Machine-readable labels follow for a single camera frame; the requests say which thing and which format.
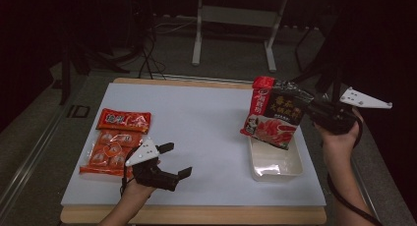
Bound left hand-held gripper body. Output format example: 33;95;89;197
125;138;180;193

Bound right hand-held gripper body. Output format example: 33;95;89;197
323;86;393;136

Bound black and red seasoning packet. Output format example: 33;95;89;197
239;76;315;151

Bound clear bag of orange packs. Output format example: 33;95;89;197
79;129;146;178

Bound orange-red snack packet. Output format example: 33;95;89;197
96;107;152;135

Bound white divided plastic tray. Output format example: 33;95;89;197
248;136;304;184

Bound person's right hand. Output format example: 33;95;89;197
314;109;364;148

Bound person's left hand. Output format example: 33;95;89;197
122;177;157;200

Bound white table mat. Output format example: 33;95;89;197
61;83;328;207

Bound metal floor strip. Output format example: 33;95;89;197
144;72;274;86

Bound black metal stand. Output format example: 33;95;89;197
58;35;132;106

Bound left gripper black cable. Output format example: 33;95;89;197
120;146;141;198

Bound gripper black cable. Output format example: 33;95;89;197
327;116;384;226
120;146;141;198

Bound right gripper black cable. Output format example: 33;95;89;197
327;116;384;226

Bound black floor cables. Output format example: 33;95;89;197
137;28;168;81

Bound black floor bracket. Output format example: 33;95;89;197
67;104;91;120

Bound metal floor rail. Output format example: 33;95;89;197
0;99;72;214
319;92;385;226

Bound white desk frame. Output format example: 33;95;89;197
191;0;289;74

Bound white floor cable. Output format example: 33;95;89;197
153;19;198;35

